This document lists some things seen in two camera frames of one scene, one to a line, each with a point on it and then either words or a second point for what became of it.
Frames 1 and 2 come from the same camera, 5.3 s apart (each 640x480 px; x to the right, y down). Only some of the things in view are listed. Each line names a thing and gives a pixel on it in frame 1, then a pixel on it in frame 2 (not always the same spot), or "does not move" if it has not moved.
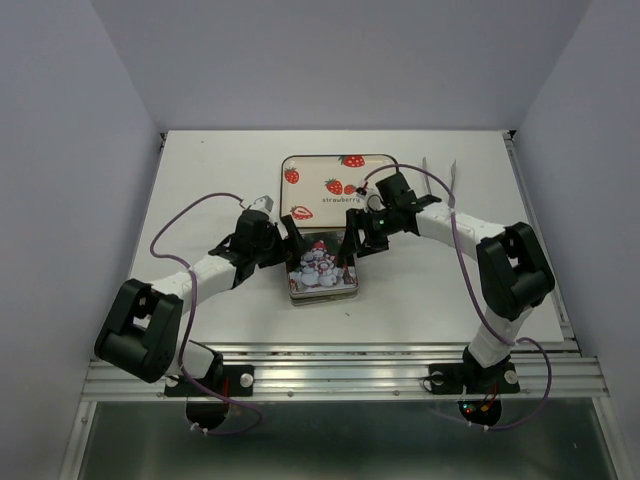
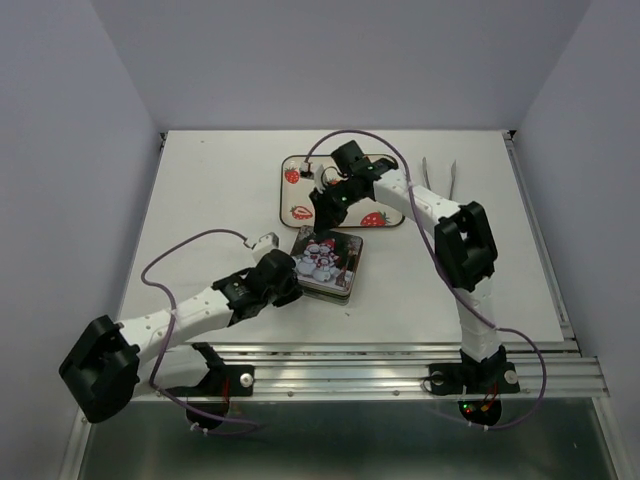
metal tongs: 452,201 does not move
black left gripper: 294,242 -> 292,292
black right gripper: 369,243 -> 324,216
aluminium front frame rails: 365,371 does not move
